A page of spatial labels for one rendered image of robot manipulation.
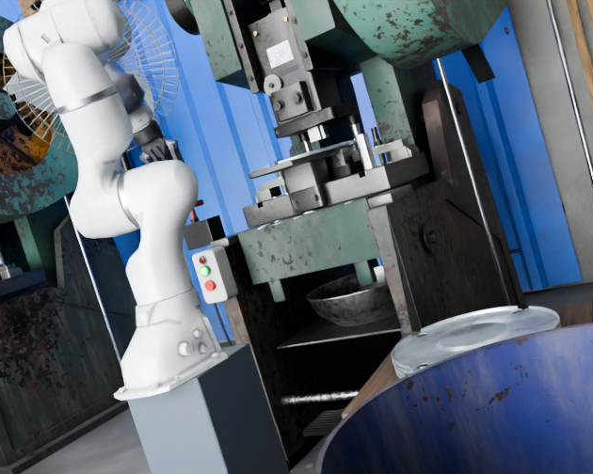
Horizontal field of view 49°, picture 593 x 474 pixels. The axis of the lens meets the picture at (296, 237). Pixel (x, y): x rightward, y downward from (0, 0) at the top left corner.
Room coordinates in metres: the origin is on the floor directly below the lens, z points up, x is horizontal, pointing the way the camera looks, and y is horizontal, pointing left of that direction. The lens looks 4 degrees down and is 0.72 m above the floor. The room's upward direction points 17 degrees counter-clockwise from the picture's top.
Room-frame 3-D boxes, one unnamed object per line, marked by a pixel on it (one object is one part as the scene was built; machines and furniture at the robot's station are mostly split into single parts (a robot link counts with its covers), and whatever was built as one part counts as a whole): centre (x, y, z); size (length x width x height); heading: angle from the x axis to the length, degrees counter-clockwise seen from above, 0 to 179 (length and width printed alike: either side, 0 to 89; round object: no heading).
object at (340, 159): (1.84, -0.14, 0.76); 0.15 x 0.09 x 0.05; 58
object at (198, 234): (1.82, 0.24, 0.62); 0.10 x 0.06 x 0.20; 58
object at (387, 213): (1.82, -0.45, 0.45); 0.92 x 0.12 x 0.90; 148
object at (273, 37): (1.81, -0.12, 1.04); 0.17 x 0.15 x 0.30; 148
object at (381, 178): (1.85, -0.15, 0.68); 0.45 x 0.30 x 0.06; 58
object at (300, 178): (1.70, -0.05, 0.72); 0.25 x 0.14 x 0.14; 148
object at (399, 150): (1.75, -0.29, 0.76); 0.17 x 0.06 x 0.10; 58
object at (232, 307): (2.11, 0.01, 0.45); 0.92 x 0.12 x 0.90; 148
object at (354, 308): (1.85, -0.15, 0.36); 0.34 x 0.34 x 0.10
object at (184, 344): (1.21, 0.29, 0.52); 0.22 x 0.19 x 0.14; 151
